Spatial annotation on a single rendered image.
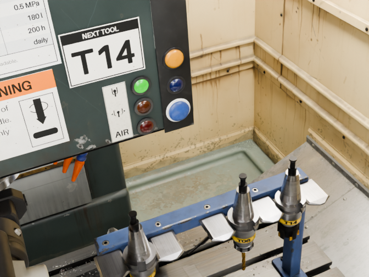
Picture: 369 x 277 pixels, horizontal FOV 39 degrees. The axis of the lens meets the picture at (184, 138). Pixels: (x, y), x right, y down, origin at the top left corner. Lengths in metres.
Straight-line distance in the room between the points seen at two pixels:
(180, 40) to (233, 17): 1.29
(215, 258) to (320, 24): 0.76
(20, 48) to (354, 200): 1.27
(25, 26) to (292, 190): 0.65
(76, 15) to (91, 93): 0.10
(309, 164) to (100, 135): 1.20
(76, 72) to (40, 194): 0.94
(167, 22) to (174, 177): 1.52
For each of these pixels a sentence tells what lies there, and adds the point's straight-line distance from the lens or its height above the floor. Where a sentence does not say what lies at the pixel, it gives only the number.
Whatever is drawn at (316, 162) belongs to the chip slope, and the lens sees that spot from 1.82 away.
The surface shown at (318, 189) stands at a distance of 1.14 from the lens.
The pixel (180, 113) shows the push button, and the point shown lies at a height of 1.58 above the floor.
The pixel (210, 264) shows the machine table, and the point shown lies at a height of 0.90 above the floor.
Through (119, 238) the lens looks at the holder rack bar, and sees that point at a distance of 1.04.
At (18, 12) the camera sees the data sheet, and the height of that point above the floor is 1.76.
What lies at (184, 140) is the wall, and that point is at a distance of 2.12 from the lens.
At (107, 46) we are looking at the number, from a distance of 0.64.
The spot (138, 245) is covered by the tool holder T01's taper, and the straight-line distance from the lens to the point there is 0.97.
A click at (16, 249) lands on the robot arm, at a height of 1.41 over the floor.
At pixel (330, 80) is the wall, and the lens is 1.68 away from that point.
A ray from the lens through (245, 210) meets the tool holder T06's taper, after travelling 1.03.
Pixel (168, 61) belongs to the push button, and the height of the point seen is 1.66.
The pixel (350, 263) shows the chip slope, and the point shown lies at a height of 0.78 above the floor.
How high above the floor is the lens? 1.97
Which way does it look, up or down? 36 degrees down
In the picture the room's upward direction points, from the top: 5 degrees counter-clockwise
